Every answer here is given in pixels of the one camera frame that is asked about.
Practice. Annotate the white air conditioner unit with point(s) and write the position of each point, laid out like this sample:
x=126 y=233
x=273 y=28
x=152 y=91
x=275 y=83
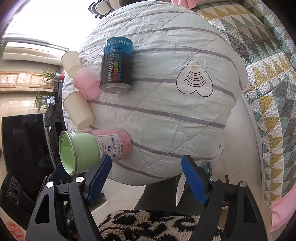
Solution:
x=33 y=53

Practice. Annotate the white paper cup upper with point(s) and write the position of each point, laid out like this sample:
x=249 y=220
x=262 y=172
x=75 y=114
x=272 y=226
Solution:
x=71 y=63

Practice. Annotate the green leafy plant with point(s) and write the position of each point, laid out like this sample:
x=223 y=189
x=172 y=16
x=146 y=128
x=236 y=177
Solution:
x=40 y=100

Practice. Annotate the black white massage chair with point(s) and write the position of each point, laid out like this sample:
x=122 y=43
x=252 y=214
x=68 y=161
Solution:
x=103 y=7

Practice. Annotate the triangle patterned quilt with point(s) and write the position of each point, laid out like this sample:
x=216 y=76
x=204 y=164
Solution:
x=268 y=52

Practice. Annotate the pink towel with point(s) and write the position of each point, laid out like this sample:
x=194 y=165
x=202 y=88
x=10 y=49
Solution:
x=283 y=210

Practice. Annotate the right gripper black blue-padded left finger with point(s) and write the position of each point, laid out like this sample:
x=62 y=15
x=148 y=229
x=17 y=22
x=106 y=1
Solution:
x=63 y=210

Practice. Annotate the potted plant red pot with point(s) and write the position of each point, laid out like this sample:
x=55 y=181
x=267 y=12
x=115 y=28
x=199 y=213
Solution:
x=50 y=75

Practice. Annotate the blue black CoolTowel can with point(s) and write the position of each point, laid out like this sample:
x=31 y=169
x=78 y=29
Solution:
x=116 y=66

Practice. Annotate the green and pink can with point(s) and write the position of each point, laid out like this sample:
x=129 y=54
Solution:
x=81 y=150

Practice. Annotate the white paper cup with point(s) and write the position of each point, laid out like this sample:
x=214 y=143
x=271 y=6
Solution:
x=71 y=63
x=78 y=109

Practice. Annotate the leopard print cushion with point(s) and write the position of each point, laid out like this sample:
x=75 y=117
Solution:
x=147 y=225

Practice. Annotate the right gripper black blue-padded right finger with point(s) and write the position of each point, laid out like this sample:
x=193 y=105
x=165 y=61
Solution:
x=243 y=222

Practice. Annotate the black TV stand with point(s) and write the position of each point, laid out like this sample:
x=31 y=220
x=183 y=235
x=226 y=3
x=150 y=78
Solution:
x=54 y=124

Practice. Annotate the black television screen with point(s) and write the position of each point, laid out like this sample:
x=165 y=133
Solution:
x=26 y=151

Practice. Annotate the white paper cup lower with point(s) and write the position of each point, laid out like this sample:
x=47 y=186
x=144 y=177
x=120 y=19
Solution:
x=78 y=109

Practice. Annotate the pink plastic cup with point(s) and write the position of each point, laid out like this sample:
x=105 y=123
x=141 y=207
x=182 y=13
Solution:
x=87 y=81

